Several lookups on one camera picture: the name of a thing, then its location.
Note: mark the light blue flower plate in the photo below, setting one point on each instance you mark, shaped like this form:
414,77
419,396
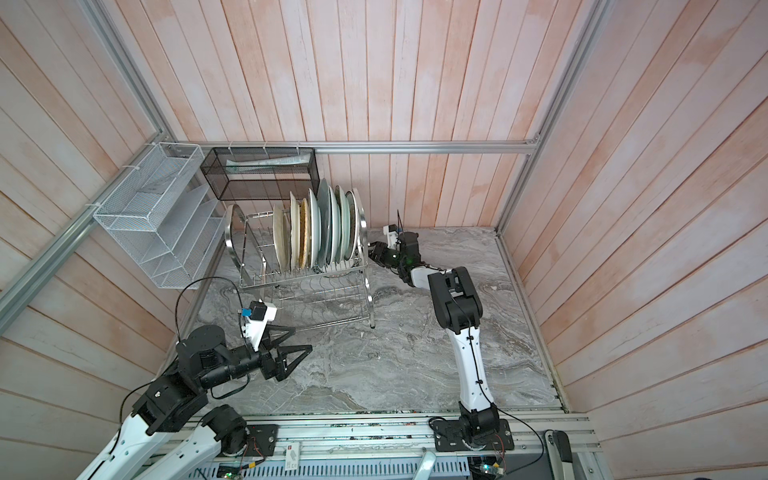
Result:
353,224

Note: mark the white green clover plate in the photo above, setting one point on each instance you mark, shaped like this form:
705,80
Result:
345,224

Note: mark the large teal plate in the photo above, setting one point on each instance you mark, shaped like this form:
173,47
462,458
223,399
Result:
330,223

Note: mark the white wire mesh shelf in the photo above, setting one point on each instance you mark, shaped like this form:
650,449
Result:
170,228

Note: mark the cream floral plate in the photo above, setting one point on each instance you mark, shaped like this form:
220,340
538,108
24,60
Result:
295,233

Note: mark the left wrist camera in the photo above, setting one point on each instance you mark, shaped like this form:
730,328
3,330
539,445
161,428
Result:
254,320

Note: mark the orange sunburst plate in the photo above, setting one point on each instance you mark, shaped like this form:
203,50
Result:
360,225
315,227

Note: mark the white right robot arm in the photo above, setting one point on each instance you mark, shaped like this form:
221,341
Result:
458,310

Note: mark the aluminium front rail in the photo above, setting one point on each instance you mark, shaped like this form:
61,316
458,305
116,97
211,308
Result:
547,443

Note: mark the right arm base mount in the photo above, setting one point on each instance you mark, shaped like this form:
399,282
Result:
453,436

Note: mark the black round plate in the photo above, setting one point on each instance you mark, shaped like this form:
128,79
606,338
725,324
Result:
281,239

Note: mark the yellow woven coaster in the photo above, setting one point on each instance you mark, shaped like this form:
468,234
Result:
305,235

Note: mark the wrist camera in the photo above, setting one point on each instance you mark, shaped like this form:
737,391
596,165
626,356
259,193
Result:
254,320
392,235

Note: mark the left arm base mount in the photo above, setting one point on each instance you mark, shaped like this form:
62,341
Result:
258,439

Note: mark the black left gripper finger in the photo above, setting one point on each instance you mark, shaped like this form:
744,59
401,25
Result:
274,335
288,358

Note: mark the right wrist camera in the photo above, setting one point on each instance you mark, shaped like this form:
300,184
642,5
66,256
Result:
392,235

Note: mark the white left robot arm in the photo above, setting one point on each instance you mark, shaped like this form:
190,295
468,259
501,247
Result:
203,362

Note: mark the black mesh wall basket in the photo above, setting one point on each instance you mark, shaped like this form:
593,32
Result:
260,173

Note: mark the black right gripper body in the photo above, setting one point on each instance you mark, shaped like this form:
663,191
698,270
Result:
395,260

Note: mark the green rim lettered plate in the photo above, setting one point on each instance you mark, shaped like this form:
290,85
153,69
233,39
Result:
342,266

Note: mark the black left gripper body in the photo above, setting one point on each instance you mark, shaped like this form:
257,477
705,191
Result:
243,361

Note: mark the stainless steel dish rack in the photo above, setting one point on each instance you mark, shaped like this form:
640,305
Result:
307,298

